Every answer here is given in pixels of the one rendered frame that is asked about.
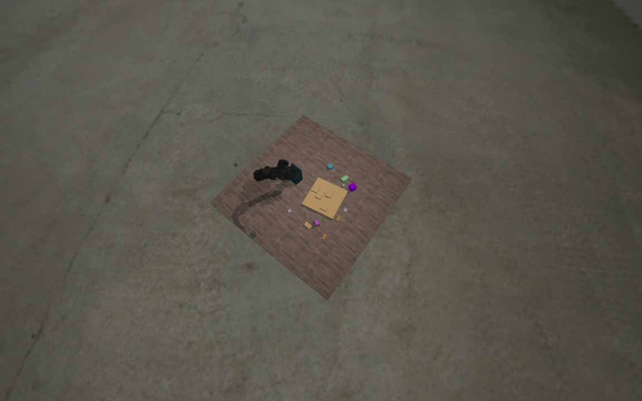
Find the tan puzzle board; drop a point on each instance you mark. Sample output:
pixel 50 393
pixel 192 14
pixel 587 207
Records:
pixel 325 198

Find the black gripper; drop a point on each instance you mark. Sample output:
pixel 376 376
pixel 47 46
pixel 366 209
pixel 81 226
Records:
pixel 283 174

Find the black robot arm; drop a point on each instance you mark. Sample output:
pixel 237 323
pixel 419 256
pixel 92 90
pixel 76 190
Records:
pixel 265 173

